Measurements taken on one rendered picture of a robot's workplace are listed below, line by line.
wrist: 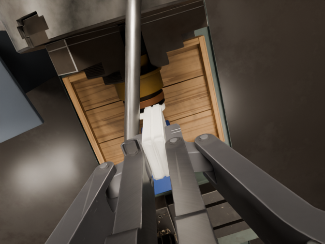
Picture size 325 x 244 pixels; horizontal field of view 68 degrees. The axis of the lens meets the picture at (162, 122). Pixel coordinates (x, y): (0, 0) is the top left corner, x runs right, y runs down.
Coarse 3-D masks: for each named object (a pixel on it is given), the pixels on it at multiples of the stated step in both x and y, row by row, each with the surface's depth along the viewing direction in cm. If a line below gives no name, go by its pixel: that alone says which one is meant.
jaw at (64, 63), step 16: (32, 16) 26; (32, 32) 28; (96, 32) 32; (112, 32) 35; (48, 48) 30; (64, 48) 28; (80, 48) 30; (96, 48) 32; (112, 48) 35; (64, 64) 30; (80, 64) 30; (96, 64) 33; (112, 64) 34; (112, 80) 37
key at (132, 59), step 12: (132, 0) 18; (132, 12) 18; (132, 24) 18; (132, 36) 18; (132, 48) 18; (132, 60) 18; (132, 72) 18; (132, 84) 18; (132, 96) 18; (132, 108) 18; (132, 120) 18; (132, 132) 18
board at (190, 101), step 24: (192, 48) 61; (168, 72) 62; (192, 72) 63; (72, 96) 60; (96, 96) 62; (168, 96) 65; (192, 96) 66; (96, 120) 65; (120, 120) 66; (168, 120) 67; (192, 120) 68; (216, 120) 67; (96, 144) 65; (120, 144) 68
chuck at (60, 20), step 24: (0, 0) 27; (24, 0) 25; (48, 0) 24; (72, 0) 24; (96, 0) 24; (120, 0) 24; (144, 0) 25; (168, 0) 26; (192, 0) 31; (48, 24) 25; (72, 24) 25; (96, 24) 25; (24, 48) 29
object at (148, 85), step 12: (144, 60) 39; (144, 72) 40; (156, 72) 39; (120, 84) 39; (144, 84) 39; (156, 84) 40; (120, 96) 41; (144, 96) 40; (156, 96) 41; (144, 108) 41
